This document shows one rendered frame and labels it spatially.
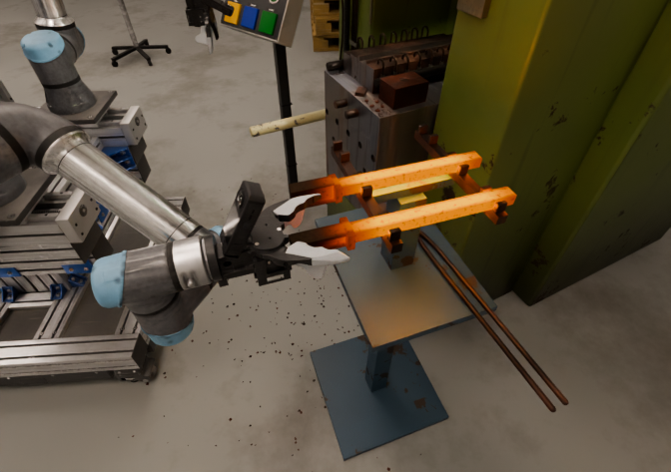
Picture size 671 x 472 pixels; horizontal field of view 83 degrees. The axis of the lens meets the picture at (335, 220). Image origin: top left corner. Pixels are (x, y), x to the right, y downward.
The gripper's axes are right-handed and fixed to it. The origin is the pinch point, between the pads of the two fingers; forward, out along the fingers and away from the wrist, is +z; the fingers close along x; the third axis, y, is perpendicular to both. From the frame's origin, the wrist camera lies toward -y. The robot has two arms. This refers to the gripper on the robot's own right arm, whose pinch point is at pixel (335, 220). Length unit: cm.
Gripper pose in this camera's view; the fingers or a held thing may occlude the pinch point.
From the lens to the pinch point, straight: 60.4
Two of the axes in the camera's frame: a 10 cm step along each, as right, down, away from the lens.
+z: 9.5, -2.1, 2.2
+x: 3.1, 6.6, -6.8
